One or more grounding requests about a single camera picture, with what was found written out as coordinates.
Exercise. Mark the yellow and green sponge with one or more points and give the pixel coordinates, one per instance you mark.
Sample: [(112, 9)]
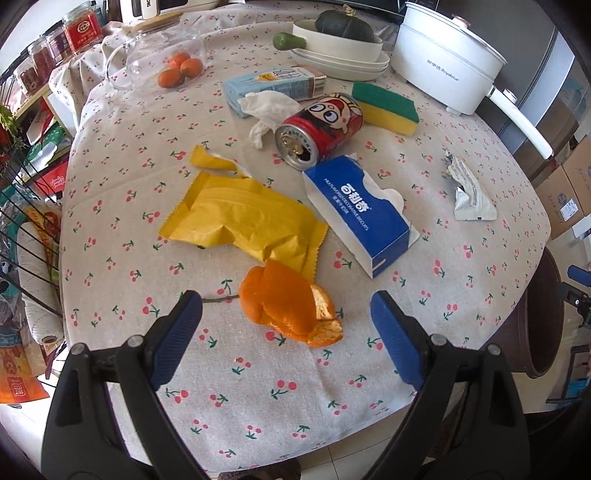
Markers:
[(388, 108)]

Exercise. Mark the small green avocado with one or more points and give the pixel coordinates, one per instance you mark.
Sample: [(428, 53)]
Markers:
[(287, 40)]

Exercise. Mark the white electric cooking pot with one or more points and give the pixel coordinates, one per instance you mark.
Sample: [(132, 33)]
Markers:
[(443, 60)]

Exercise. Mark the green and white packet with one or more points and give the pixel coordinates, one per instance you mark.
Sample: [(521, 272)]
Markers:
[(48, 147)]

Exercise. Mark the yellow crumpled wrapper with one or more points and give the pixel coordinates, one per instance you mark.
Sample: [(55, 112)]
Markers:
[(231, 217)]

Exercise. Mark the green potted plant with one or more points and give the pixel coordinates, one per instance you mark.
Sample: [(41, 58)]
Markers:
[(9, 122)]

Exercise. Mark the blue biscuit box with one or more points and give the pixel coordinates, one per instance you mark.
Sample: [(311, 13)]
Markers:
[(364, 217)]

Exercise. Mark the glass pitcher with wooden lid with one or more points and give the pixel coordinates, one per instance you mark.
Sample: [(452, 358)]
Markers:
[(147, 50)]

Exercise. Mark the cardboard box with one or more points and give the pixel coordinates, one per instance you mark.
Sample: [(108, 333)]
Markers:
[(556, 203), (579, 166)]

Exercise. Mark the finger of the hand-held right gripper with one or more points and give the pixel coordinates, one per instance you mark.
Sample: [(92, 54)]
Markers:
[(579, 273)]

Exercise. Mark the white kitchen appliance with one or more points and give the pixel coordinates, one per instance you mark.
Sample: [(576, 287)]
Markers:
[(152, 7)]

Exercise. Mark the yellow torn wrapper strip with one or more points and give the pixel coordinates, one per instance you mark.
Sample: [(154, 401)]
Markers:
[(207, 159)]

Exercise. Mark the white torn wrapper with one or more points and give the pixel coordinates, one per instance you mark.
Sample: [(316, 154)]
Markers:
[(472, 194)]

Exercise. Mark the brown round bin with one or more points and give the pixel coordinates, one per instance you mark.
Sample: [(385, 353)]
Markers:
[(542, 314)]

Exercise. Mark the orange peel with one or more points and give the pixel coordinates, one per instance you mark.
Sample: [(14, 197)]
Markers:
[(277, 300)]

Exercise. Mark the white plate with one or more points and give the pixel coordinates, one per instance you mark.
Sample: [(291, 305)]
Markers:
[(323, 64), (351, 74)]

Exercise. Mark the dark green squash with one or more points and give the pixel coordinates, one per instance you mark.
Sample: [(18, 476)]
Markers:
[(346, 25)]

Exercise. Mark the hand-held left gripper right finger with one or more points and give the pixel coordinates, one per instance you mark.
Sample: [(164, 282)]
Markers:
[(396, 341)]

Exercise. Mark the orange snack bag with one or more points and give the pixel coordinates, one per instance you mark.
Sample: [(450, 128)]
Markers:
[(18, 369)]

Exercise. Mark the red cartoon drink can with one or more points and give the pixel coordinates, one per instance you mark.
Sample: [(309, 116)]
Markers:
[(325, 129)]

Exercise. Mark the small orange fruit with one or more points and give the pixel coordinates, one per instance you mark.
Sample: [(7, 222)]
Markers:
[(169, 78), (192, 68), (178, 60)]

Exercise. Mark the wooden shelf board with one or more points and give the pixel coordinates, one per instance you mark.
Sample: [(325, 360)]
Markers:
[(34, 99)]

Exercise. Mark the crumpled white tissue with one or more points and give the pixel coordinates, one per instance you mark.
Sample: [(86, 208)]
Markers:
[(268, 106)]

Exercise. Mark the silver refrigerator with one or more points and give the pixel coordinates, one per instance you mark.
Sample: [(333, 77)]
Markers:
[(554, 92)]

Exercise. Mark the paper towel roll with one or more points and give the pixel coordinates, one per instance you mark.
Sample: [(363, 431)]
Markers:
[(39, 286)]

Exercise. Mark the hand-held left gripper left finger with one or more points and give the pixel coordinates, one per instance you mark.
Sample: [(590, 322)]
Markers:
[(179, 334)]

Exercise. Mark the red printed box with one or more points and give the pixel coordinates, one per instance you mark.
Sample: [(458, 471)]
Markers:
[(53, 182)]

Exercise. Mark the light blue drink carton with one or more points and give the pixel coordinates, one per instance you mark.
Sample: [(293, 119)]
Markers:
[(258, 83)]

